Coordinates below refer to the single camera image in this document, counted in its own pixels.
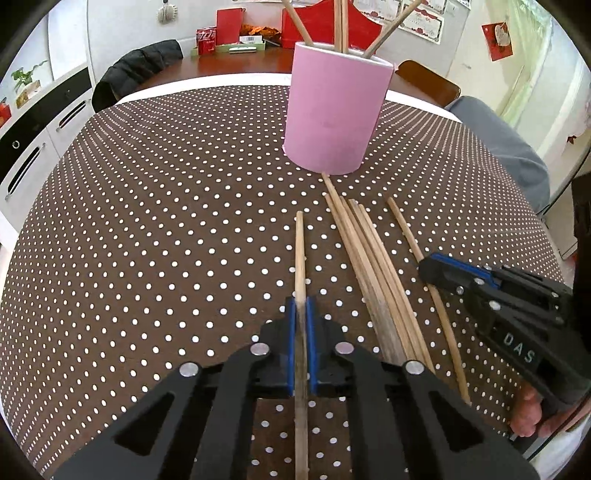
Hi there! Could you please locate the person's right hand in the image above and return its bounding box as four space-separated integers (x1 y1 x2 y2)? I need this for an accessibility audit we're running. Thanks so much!
510 382 590 438

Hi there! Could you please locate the red box on sideboard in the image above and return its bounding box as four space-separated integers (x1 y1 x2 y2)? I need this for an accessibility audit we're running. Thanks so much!
0 99 12 126

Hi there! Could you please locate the brown wooden chair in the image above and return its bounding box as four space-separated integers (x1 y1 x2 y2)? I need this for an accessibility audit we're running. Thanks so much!
397 60 461 107

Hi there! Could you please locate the potted green plant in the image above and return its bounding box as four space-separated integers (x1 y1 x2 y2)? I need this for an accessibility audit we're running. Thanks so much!
11 60 47 109

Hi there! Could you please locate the red box on table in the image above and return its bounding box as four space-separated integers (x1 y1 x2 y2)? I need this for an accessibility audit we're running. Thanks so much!
215 8 245 45

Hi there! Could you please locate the red gift bag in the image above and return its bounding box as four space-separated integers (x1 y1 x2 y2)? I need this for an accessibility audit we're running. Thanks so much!
280 0 382 50

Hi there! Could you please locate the grey jacket on chair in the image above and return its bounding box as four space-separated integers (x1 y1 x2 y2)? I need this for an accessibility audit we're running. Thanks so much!
445 96 550 213

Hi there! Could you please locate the wooden chopstick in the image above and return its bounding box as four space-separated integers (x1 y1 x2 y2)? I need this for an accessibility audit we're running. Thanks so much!
324 193 407 365
341 0 349 54
332 0 342 52
294 211 308 480
349 200 434 371
322 173 418 364
281 0 314 46
387 197 472 405
341 198 433 368
362 0 423 59

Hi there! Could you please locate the black jacket on chair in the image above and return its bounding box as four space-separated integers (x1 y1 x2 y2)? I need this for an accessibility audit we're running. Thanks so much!
91 39 183 113

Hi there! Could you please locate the red cola can pack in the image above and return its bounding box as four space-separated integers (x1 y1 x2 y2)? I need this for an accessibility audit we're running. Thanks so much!
195 27 216 56

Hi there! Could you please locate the brown polka dot tablecloth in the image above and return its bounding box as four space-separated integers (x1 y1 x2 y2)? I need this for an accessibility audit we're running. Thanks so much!
1 86 561 476

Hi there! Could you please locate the green door curtain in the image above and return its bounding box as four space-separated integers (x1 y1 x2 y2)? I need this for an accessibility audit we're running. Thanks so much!
501 1 552 127

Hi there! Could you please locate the white black sideboard cabinet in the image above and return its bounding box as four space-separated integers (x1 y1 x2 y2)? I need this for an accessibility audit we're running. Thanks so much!
1 65 94 231

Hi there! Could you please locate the red diamond door decoration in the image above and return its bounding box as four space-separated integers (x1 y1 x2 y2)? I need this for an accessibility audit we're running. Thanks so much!
482 22 513 61

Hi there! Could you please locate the pink cylindrical utensil holder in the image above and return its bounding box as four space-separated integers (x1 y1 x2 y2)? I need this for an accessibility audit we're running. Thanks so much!
283 42 394 175

